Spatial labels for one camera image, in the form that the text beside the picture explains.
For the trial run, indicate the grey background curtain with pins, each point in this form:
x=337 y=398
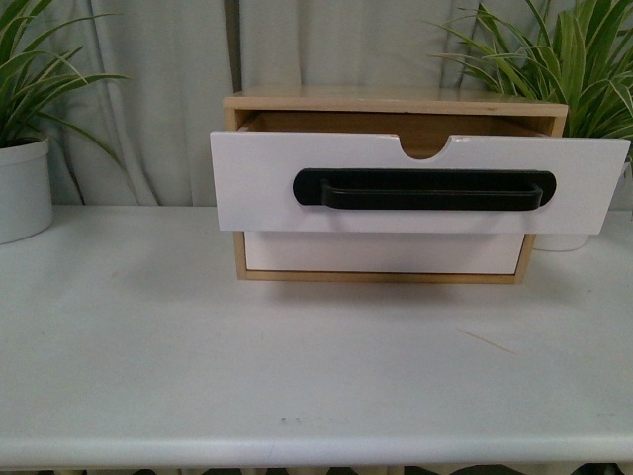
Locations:
x=174 y=62

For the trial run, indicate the white plant pot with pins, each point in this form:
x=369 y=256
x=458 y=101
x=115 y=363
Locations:
x=621 y=201
x=26 y=206

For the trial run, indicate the right white plant pot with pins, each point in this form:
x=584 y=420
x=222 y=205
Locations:
x=621 y=201

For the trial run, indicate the black drawer handle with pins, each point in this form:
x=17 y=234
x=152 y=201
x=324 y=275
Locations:
x=390 y=189

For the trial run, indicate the right spider plant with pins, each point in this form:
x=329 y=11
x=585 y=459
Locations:
x=580 y=57

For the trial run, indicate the thin wooden toothpick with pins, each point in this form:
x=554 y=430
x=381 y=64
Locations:
x=488 y=342

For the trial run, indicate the left white plant pot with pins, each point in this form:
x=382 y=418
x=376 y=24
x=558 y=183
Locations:
x=26 y=206

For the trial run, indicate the white drawer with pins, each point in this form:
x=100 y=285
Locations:
x=373 y=252
x=254 y=174

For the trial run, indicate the left spider plant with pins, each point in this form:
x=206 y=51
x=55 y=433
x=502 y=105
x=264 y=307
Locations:
x=33 y=76

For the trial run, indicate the spider plant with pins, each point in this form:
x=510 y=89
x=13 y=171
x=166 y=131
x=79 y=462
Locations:
x=580 y=57
x=33 y=76

